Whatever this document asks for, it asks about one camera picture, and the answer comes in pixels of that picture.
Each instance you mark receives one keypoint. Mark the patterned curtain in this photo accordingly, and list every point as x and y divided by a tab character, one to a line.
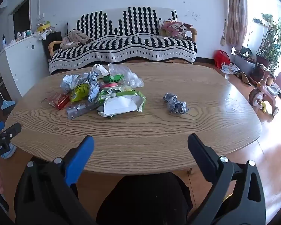
236	11

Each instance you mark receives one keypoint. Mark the white tissue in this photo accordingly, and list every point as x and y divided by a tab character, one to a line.
99	69

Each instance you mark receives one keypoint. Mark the black speaker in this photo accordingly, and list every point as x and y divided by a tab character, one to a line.
52	43

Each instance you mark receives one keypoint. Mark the yellow box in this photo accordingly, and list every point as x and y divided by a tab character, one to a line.
43	27

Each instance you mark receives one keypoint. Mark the group of small bottles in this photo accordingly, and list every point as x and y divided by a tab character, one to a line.
23	34

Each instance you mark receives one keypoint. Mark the silver blue twisted wrapper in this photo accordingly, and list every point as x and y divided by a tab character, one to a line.
93	88

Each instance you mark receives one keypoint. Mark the blue broom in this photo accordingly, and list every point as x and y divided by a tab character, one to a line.
7	104

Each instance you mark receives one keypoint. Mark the cardboard piece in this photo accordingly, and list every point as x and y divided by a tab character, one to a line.
244	77

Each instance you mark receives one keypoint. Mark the dark silver crumpled wrapper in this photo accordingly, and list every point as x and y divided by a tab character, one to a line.
175	104

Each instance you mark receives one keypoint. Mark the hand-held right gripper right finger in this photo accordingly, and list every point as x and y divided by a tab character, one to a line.
201	153

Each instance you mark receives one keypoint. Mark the potted green plant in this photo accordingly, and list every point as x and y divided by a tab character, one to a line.
271	42

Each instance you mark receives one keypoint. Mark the red bag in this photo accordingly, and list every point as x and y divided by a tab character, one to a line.
221	58

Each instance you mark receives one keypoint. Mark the yellow green snack packet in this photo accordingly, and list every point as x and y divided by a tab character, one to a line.
79	92

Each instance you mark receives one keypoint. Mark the pink cartoon pillow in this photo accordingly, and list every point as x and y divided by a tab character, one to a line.
175	28

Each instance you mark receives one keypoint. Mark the red snack packet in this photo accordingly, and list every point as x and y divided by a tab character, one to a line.
59	100

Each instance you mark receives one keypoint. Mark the pink tricycle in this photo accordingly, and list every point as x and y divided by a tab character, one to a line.
267	91

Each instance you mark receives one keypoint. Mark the white cabinet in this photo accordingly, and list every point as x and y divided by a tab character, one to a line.
21	63

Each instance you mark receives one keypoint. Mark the green white torn packet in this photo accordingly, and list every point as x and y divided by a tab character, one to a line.
121	103

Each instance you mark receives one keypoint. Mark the black white patterned blanket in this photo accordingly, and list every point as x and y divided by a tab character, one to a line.
121	44

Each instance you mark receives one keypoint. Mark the clear plastic bag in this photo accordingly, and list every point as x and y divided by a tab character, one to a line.
125	73

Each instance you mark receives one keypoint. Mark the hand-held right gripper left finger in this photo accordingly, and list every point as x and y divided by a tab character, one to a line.
80	159

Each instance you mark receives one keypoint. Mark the scattered papers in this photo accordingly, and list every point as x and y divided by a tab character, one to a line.
230	69

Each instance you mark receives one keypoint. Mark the silver strip wrapper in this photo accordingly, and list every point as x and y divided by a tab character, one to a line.
80	109

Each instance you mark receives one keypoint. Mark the yellow toy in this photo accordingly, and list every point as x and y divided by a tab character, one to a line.
262	106

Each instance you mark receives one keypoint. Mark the wooden frame sofa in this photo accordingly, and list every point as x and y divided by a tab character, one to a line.
53	45

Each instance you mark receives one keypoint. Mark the light blue cloth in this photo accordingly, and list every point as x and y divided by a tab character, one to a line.
8	151

